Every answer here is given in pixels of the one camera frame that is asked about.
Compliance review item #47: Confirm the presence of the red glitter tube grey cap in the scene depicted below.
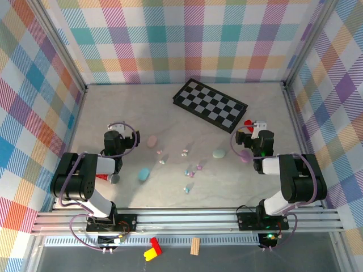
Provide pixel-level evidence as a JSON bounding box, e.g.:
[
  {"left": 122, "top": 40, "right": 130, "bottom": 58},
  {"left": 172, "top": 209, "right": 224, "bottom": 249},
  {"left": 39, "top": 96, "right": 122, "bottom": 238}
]
[{"left": 95, "top": 173, "right": 120, "bottom": 185}]

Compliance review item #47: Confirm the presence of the black grey chessboard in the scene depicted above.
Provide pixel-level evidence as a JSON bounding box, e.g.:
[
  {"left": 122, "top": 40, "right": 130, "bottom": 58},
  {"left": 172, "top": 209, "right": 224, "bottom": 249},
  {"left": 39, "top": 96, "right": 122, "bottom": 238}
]
[{"left": 172, "top": 78, "right": 249, "bottom": 134}]

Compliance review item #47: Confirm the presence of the red toy brick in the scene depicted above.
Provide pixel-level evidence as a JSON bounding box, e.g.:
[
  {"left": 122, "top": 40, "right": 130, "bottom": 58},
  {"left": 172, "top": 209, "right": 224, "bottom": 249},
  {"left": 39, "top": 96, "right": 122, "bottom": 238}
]
[{"left": 150, "top": 237, "right": 163, "bottom": 254}]

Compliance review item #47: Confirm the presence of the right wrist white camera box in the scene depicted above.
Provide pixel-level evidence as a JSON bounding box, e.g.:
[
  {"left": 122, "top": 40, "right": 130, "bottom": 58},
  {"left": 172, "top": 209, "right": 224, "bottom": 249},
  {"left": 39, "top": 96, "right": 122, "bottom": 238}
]
[{"left": 253, "top": 120, "right": 268, "bottom": 139}]

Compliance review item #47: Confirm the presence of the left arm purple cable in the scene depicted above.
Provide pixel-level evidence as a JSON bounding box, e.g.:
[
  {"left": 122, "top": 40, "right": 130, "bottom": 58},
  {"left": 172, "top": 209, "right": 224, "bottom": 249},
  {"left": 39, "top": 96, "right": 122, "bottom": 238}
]
[{"left": 58, "top": 121, "right": 141, "bottom": 252}]

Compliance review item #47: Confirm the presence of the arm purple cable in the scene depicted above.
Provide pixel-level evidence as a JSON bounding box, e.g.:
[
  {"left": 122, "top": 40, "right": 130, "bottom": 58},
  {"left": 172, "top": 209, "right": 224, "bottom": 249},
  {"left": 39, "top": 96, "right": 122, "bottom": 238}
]
[
  {"left": 58, "top": 121, "right": 141, "bottom": 252},
  {"left": 231, "top": 126, "right": 317, "bottom": 252}
]

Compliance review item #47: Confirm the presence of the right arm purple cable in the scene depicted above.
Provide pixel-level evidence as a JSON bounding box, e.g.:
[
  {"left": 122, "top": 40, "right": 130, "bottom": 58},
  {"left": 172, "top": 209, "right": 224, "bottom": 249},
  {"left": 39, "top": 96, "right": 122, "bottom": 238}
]
[{"left": 231, "top": 126, "right": 317, "bottom": 252}]

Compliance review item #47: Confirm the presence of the aluminium side rail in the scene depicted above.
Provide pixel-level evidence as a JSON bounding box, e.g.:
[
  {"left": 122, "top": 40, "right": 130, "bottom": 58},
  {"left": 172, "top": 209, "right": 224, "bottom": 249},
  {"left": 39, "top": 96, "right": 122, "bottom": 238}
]
[
  {"left": 50, "top": 87, "right": 88, "bottom": 212},
  {"left": 282, "top": 83, "right": 327, "bottom": 210}
]

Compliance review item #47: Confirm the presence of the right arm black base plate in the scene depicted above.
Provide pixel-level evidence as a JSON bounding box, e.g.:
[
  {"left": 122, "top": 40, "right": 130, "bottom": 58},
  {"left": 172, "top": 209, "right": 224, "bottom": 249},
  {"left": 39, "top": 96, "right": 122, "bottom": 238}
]
[{"left": 237, "top": 212, "right": 290, "bottom": 231}]

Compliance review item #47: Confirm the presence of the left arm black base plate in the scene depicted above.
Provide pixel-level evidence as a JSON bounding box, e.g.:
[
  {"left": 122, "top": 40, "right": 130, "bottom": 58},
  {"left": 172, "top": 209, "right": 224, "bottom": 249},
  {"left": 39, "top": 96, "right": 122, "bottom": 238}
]
[{"left": 86, "top": 214, "right": 138, "bottom": 233}]

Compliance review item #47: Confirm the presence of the long aluminium base rail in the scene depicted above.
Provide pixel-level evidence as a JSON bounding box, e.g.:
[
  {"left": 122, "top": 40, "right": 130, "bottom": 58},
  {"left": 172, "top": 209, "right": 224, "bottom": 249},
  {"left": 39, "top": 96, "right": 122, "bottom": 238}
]
[{"left": 31, "top": 208, "right": 345, "bottom": 235}]

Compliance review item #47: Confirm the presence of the aluminium frame post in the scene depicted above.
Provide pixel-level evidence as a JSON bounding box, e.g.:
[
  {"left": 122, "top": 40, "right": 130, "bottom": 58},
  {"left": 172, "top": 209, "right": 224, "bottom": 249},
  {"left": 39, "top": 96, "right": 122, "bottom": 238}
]
[
  {"left": 282, "top": 0, "right": 340, "bottom": 88},
  {"left": 27, "top": 0, "right": 88, "bottom": 94}
]

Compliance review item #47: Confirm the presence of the grey slotted cable duct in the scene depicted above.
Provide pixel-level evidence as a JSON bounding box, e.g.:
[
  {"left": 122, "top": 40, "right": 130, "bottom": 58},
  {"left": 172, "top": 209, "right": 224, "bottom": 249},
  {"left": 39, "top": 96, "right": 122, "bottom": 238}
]
[{"left": 44, "top": 236, "right": 260, "bottom": 247}]

